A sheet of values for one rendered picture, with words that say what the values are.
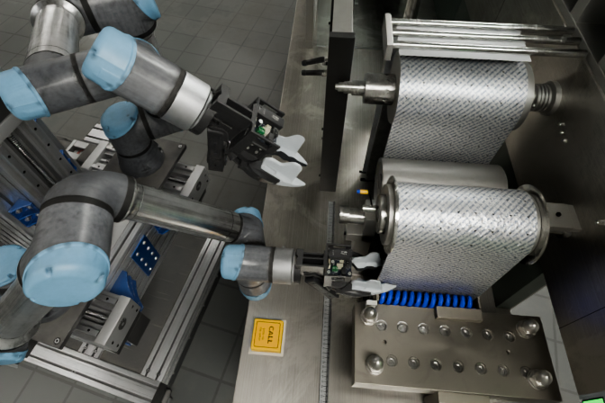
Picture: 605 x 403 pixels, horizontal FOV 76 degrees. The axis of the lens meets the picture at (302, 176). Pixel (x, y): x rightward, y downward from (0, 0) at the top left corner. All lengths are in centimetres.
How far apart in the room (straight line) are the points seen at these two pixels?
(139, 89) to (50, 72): 16
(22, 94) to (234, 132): 29
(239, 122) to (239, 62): 251
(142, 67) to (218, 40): 279
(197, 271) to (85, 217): 116
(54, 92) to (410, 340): 78
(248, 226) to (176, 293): 95
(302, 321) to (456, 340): 35
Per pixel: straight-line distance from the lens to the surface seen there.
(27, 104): 67
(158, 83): 55
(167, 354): 179
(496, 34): 84
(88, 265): 70
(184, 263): 190
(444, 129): 84
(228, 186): 231
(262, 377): 101
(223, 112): 56
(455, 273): 86
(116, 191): 80
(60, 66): 66
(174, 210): 85
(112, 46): 55
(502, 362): 96
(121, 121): 128
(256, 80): 290
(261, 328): 100
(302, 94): 146
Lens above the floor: 189
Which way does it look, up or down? 55 degrees down
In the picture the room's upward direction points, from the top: straight up
